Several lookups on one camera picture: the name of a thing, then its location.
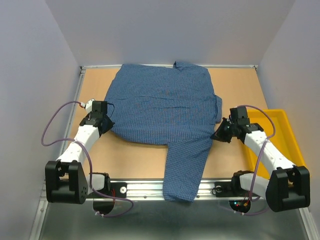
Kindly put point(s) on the yellow plastic tray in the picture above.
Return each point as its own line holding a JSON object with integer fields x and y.
{"x": 284, "y": 139}

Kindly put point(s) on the blue plaid long sleeve shirt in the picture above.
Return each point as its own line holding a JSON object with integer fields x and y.
{"x": 169, "y": 106}

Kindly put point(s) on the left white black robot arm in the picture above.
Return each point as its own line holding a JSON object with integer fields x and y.
{"x": 65, "y": 180}

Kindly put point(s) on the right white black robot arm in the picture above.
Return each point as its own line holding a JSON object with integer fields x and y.
{"x": 275, "y": 163}

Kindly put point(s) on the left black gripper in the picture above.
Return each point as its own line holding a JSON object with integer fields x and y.
{"x": 109, "y": 124}

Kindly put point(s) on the aluminium front rail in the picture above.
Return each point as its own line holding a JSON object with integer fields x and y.
{"x": 150, "y": 188}

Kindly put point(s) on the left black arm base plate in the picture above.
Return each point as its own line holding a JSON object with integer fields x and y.
{"x": 118, "y": 189}

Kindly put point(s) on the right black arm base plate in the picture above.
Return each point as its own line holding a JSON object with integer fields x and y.
{"x": 222, "y": 189}

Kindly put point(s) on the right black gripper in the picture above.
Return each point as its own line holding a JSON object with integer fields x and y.
{"x": 218, "y": 135}

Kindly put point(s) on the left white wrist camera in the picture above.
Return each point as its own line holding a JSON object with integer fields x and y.
{"x": 88, "y": 105}

